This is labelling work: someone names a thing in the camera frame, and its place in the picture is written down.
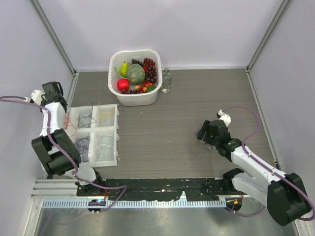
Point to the peach fruit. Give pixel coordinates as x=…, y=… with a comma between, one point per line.
x=142, y=87

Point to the white fruit basket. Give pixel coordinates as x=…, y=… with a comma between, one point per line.
x=116, y=62

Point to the red apple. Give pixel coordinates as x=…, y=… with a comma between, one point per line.
x=123, y=84

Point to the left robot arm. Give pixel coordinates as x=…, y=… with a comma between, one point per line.
x=54, y=148

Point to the red grape bunch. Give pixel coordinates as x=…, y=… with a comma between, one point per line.
x=150, y=70

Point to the green lime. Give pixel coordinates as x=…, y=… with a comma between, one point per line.
x=150, y=88

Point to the dark cherries front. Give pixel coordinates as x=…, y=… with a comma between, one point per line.
x=130, y=92

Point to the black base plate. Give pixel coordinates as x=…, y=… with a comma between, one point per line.
x=160, y=189

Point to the green pear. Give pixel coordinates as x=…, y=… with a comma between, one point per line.
x=124, y=69

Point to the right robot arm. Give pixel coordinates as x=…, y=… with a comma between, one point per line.
x=283, y=194

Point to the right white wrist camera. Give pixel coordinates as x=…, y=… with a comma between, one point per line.
x=221, y=115

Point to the dark grape bunch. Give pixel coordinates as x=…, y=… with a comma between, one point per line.
x=135, y=61

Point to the slotted cable duct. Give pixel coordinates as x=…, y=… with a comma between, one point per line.
x=98, y=203

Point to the aluminium rail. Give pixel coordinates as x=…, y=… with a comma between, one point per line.
x=54, y=188

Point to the green melon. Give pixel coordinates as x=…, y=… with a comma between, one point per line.
x=135, y=74

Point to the white compartment tray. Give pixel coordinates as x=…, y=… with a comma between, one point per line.
x=94, y=132

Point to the clear plastic bottle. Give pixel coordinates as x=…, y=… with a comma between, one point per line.
x=166, y=81

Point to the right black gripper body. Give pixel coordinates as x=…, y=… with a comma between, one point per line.
x=208, y=138

